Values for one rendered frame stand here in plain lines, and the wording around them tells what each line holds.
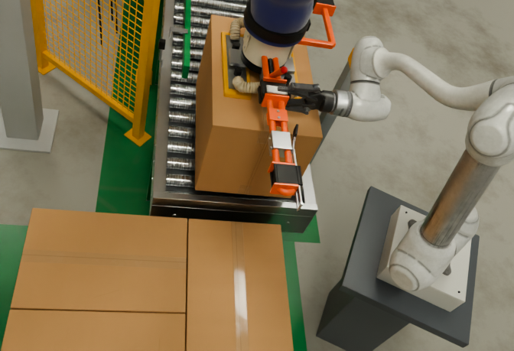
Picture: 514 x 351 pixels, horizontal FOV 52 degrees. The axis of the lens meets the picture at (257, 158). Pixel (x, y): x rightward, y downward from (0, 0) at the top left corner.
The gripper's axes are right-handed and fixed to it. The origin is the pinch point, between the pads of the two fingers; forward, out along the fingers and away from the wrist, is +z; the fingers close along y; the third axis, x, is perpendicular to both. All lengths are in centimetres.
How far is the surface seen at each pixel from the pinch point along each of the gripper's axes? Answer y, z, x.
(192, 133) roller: 66, 18, 33
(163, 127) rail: 61, 32, 31
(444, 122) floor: 120, -168, 113
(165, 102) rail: 61, 32, 46
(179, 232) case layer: 66, 23, -19
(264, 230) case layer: 66, -13, -15
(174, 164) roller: 66, 26, 15
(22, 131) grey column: 113, 101, 60
